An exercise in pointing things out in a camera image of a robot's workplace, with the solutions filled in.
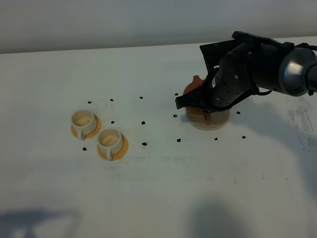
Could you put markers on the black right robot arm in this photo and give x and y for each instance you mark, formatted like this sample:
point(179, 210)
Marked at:
point(251, 65)

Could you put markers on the orange coaster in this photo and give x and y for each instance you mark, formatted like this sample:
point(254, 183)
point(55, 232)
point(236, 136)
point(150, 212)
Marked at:
point(118, 155)
point(93, 133)

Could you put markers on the round beige teapot coaster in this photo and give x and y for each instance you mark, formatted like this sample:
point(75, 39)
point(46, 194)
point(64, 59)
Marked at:
point(218, 120)

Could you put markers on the white teacup far left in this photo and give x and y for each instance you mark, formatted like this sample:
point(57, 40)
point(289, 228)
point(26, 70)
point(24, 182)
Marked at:
point(83, 123)

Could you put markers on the orange coaster near right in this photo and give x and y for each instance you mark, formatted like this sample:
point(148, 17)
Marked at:
point(118, 155)

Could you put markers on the white teacup near right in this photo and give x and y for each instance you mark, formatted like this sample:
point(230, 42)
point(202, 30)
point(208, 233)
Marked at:
point(110, 142)

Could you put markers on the white teacup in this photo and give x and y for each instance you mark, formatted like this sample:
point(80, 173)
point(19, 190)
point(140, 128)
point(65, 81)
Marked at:
point(83, 123)
point(110, 142)

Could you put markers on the orange coaster far left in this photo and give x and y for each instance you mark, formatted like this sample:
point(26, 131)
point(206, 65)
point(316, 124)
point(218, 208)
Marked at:
point(93, 133)

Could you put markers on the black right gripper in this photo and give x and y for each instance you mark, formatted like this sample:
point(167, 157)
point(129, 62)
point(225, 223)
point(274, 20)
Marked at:
point(228, 81)

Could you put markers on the brown clay teapot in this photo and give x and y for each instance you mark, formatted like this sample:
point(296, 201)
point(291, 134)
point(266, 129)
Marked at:
point(193, 86)

